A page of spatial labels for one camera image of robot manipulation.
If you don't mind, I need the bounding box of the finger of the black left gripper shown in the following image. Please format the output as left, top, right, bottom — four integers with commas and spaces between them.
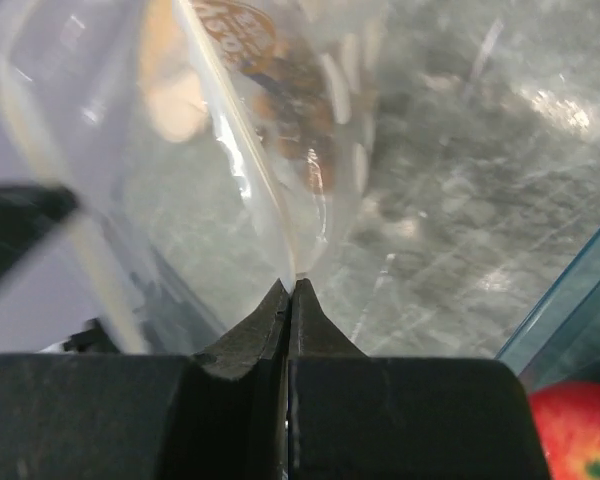
0, 184, 78, 282

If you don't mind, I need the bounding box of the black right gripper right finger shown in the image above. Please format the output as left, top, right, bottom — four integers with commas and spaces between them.
288, 280, 549, 479

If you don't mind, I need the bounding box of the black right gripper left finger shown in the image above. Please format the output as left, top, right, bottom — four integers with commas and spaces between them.
0, 284, 290, 479

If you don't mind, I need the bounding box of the clear polka dot zip bag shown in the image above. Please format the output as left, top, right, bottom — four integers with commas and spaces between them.
0, 1, 386, 354

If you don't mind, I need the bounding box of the red toy apple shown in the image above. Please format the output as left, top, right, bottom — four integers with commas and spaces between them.
529, 381, 600, 480

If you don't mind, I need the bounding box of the longan bunch toy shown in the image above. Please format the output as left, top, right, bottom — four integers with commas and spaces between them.
247, 39, 376, 195

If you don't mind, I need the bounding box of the teal transparent plastic container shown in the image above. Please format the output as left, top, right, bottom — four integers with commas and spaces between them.
497, 228, 600, 392

